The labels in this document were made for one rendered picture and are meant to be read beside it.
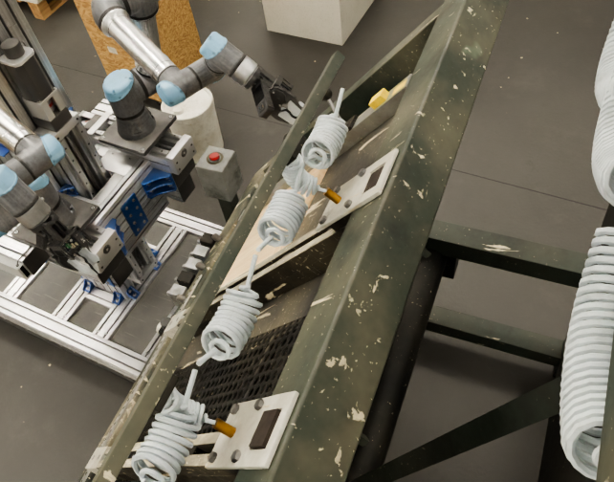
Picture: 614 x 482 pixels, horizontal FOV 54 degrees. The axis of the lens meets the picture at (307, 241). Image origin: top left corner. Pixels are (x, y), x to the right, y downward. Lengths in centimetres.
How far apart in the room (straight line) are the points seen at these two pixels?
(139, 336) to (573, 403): 247
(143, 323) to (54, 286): 55
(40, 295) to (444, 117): 248
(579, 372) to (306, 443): 34
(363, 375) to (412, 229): 25
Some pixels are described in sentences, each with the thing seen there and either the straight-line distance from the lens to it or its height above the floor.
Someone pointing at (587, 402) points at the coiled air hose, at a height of 207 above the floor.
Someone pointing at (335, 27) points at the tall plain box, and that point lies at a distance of 437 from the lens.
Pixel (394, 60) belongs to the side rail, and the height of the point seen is 151.
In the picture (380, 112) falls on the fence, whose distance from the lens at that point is 157.
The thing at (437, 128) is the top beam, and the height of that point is 184.
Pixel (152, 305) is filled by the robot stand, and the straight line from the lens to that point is 296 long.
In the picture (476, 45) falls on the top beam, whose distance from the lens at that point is 129.
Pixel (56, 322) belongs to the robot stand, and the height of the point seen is 21.
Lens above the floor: 258
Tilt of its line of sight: 53 degrees down
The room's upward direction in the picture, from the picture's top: 10 degrees counter-clockwise
